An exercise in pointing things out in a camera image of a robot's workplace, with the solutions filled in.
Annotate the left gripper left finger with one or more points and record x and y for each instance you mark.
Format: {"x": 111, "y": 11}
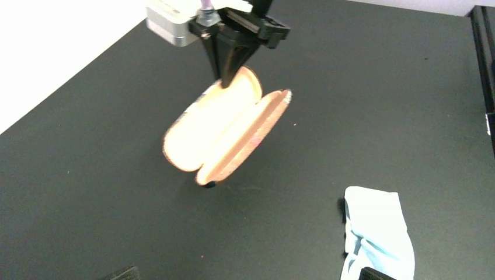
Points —
{"x": 130, "y": 272}

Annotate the light blue cleaning cloth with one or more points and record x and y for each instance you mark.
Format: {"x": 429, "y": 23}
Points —
{"x": 376, "y": 234}

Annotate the brown plaid glasses case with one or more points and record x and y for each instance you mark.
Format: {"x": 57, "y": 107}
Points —
{"x": 223, "y": 126}

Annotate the right rear frame post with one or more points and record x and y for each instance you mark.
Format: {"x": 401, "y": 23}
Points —
{"x": 482, "y": 21}

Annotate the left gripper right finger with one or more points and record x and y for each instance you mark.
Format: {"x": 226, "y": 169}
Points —
{"x": 369, "y": 273}

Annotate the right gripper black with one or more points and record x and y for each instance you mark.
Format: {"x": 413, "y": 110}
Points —
{"x": 227, "y": 56}

